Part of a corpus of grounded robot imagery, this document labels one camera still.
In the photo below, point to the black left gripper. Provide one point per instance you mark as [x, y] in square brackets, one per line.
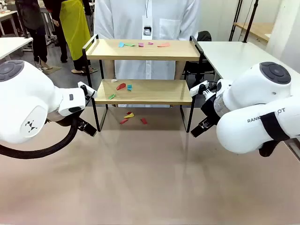
[81, 123]

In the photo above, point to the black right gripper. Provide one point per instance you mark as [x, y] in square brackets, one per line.
[209, 109]

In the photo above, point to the yellow paper scrap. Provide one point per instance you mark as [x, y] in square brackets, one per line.
[129, 115]

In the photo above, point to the large red paper scrap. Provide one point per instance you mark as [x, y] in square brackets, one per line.
[121, 87]

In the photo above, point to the teal paper scrap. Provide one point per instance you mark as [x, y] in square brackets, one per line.
[129, 87]

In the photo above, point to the orange paper scrap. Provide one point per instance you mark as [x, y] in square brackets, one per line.
[164, 45]

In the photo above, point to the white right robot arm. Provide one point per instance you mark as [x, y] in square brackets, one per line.
[257, 93]

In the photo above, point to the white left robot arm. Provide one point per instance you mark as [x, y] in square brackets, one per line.
[25, 100]

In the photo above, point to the grey floor mat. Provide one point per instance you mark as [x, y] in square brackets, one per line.
[50, 69]

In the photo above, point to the large white side table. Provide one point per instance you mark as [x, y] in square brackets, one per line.
[229, 56]

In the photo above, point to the cyan paper scrap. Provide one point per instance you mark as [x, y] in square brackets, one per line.
[121, 44]

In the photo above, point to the black office chair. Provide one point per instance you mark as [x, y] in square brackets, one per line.
[205, 36]

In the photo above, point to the long green paper scrap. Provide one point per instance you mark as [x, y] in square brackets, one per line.
[130, 45]

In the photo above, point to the small purple paper scrap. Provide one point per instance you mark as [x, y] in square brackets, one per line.
[150, 43]

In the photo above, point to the magenta paper scrap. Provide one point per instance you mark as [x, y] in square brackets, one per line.
[140, 44]

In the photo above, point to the person in yellow apron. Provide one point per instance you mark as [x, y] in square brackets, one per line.
[75, 28]

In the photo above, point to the black tripod stand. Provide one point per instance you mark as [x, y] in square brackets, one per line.
[235, 21]

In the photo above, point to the white name badge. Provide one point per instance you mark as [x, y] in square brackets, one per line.
[147, 27]

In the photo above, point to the person in white coat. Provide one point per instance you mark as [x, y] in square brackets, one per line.
[126, 21]

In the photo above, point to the small white side table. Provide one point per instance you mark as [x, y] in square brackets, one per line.
[11, 45]

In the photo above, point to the wooden background table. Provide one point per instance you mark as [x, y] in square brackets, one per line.
[257, 29]

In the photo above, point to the black pole stand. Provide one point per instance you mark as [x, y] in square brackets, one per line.
[249, 23]

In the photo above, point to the person in dark clothes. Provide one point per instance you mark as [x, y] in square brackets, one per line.
[35, 21]

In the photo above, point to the white background desk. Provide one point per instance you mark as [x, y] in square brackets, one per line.
[7, 17]

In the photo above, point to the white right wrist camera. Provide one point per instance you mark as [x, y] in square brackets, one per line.
[198, 88]

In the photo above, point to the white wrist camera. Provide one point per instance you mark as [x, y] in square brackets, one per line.
[198, 88]
[85, 88]

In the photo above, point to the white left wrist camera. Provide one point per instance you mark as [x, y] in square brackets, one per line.
[85, 88]

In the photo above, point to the two-tier wooden shelf black frame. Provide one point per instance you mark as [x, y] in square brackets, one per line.
[143, 54]

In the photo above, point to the grey metal frame rail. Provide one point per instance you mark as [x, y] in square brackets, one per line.
[294, 147]

